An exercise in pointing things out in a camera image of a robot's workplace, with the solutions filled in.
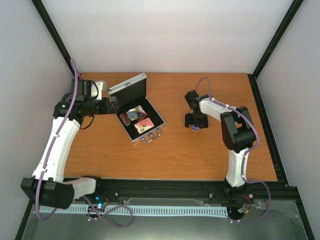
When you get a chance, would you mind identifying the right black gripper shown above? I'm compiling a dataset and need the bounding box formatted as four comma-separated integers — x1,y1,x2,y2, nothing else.
185,112,209,129

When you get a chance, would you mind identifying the blue round blind button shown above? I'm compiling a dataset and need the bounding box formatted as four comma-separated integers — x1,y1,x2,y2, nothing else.
191,125,200,132

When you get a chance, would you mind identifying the blue playing card deck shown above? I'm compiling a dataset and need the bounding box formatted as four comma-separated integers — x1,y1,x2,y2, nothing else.
126,105,147,122

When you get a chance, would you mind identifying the triangular red green button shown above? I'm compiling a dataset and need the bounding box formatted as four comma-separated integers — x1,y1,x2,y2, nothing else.
137,111,148,122

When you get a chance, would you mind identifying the aluminium poker case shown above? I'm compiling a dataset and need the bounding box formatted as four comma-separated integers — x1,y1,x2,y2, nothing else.
107,72,166,144

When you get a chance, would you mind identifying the red playing card deck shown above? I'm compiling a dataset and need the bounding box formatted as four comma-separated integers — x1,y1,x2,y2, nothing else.
134,117,155,134

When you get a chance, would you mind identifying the clear acrylic dealer button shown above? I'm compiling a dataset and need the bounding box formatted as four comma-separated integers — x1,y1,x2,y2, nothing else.
127,110,138,121

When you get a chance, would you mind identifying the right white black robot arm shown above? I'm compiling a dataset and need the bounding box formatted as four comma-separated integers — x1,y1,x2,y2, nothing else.
184,90,258,203

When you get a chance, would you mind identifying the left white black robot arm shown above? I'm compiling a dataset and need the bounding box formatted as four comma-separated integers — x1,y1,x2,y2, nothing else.
20,79,116,209

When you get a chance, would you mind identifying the right base wiring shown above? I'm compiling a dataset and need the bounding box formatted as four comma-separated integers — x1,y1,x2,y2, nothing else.
228,193,255,222

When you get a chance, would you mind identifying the left base circuit board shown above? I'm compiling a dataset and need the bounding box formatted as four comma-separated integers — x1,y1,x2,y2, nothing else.
87,193,110,218

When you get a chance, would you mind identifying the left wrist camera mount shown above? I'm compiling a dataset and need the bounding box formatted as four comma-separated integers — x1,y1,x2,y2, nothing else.
91,80,107,101

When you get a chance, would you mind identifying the white slotted cable duct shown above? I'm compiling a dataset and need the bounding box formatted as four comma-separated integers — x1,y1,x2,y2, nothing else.
39,203,228,218

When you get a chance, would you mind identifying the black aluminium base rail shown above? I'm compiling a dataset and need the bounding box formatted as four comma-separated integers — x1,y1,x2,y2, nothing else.
62,177,300,207

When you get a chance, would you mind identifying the left black frame post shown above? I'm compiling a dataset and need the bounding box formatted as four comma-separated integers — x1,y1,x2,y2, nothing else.
31,0,75,76

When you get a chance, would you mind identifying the black frame post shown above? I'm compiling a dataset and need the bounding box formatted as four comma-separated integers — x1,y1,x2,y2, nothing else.
251,0,305,78
31,0,75,76

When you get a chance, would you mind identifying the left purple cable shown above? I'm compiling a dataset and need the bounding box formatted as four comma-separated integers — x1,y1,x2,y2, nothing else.
34,58,82,221

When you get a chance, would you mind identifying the right black frame post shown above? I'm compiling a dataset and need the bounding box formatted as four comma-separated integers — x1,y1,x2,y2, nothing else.
251,0,305,78

